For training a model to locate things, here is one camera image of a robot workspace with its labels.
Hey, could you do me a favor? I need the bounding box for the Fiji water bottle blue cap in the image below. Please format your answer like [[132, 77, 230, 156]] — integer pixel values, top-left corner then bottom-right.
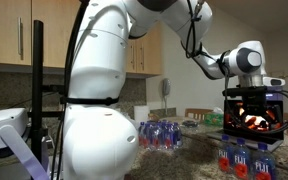
[[251, 142, 278, 180], [233, 137, 252, 180], [218, 134, 236, 174]]

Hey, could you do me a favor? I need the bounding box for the white VR headset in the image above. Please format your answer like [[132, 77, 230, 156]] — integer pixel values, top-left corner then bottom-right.
[[0, 107, 50, 180]]

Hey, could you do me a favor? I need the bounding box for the white paper towel roll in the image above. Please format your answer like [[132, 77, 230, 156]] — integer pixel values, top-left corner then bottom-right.
[[133, 105, 151, 126]]

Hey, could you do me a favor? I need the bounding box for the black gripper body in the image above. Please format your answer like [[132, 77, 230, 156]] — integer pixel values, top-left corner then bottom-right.
[[242, 94, 268, 118]]

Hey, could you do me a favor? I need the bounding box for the wooden wall cabinet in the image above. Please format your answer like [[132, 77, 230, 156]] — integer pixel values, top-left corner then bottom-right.
[[0, 0, 163, 77]]

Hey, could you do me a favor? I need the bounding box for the black camera stand pole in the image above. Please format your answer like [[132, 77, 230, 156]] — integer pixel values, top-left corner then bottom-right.
[[27, 19, 68, 166]]

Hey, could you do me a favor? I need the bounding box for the plastic wrapped water bottle pack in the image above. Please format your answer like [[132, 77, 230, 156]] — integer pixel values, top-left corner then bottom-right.
[[138, 119, 184, 152]]

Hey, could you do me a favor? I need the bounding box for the green tissue box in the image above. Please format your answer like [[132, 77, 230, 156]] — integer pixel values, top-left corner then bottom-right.
[[203, 106, 225, 127]]

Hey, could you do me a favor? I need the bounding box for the silver laptop showing fireplace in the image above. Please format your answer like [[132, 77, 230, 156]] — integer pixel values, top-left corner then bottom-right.
[[206, 96, 285, 154]]

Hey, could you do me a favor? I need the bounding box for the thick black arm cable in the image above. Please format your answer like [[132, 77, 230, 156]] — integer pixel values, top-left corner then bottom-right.
[[52, 0, 91, 180]]

